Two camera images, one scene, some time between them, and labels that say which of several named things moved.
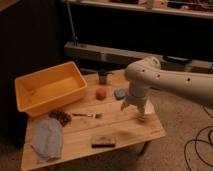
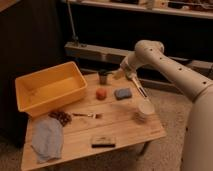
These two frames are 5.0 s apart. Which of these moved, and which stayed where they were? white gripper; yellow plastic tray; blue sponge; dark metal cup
Moved: white gripper
Stayed: dark metal cup; yellow plastic tray; blue sponge
